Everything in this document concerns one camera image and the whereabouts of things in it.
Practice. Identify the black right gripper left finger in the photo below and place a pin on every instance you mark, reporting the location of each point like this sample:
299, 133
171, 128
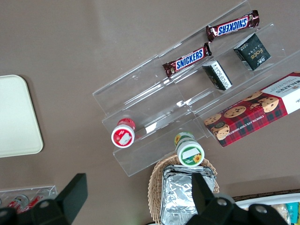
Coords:
70, 197

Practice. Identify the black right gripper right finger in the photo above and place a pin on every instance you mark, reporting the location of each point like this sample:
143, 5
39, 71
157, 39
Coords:
201, 194

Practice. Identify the light wicker basket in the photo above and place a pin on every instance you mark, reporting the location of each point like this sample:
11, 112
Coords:
154, 187

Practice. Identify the cream plastic tray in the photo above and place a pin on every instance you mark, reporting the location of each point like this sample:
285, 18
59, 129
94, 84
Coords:
16, 117

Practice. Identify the foil wrapped package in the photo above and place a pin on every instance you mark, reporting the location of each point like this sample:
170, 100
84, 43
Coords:
178, 194

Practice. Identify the clear acrylic box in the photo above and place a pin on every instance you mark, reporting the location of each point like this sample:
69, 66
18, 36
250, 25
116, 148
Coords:
28, 191

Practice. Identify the green lidded yogurt cup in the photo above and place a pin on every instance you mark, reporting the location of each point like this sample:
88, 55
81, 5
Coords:
189, 152

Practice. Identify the red and white can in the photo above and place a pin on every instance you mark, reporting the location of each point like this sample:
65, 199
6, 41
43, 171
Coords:
20, 199

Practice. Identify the white plastic bin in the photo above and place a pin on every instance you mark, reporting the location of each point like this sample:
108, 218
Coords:
269, 201

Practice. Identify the red lidded yogurt cup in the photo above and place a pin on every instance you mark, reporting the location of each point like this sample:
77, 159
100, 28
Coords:
122, 134

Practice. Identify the teal snack packet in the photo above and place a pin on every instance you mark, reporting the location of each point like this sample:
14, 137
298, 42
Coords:
294, 212

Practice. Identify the red tartan Walkers shortbread box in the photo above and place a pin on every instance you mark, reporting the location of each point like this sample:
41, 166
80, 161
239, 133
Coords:
253, 110

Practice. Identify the clear acrylic tiered stand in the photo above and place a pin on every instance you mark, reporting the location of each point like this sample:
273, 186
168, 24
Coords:
140, 98
234, 77

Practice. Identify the black packet with white label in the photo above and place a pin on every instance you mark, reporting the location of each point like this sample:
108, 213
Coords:
218, 75

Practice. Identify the Snickers chocolate bar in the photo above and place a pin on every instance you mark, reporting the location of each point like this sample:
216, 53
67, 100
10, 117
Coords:
233, 25
187, 60

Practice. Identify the black Face tissue packet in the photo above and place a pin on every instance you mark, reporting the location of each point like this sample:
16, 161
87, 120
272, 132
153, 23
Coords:
254, 52

